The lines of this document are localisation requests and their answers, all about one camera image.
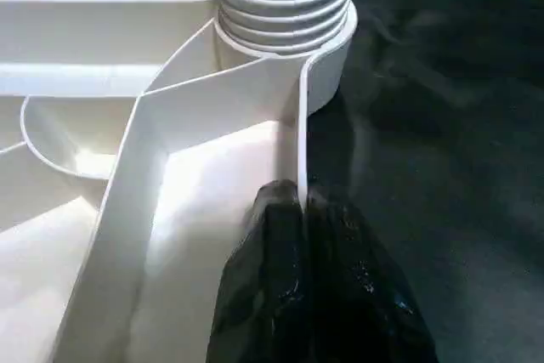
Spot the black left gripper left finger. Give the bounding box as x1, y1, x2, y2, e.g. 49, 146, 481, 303
206, 179, 309, 363

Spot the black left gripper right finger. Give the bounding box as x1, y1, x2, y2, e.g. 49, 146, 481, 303
306, 188, 439, 363

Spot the white plastic table top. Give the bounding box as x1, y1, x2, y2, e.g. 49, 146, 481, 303
0, 0, 360, 363

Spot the black work mat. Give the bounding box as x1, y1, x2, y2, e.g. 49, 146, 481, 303
0, 0, 544, 363

